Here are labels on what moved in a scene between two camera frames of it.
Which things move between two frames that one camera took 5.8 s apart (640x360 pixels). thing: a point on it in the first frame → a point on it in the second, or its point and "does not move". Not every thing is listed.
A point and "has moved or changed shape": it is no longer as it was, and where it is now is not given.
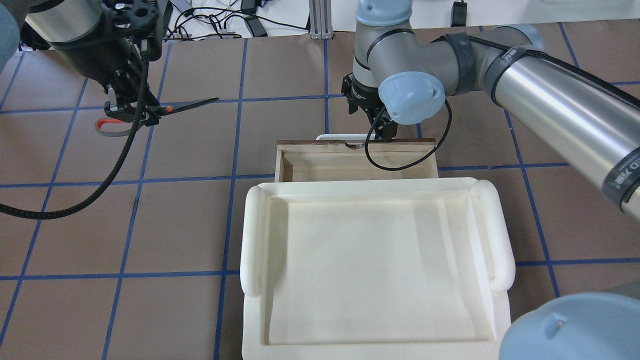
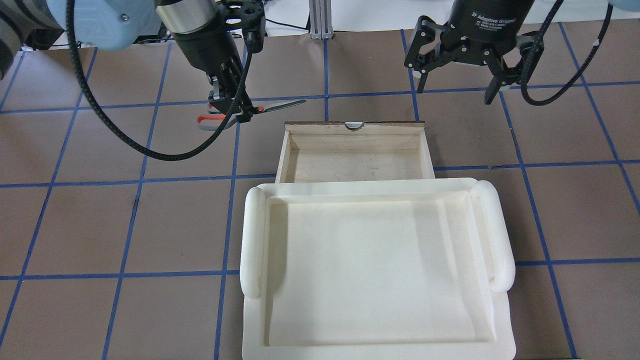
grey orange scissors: x=160 y=109 → x=258 y=109
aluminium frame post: x=320 y=19 does not move
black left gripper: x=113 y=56 → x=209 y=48
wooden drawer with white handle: x=329 y=158 has moved or changed shape
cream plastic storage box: x=375 y=269 does not move
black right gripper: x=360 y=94 → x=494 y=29
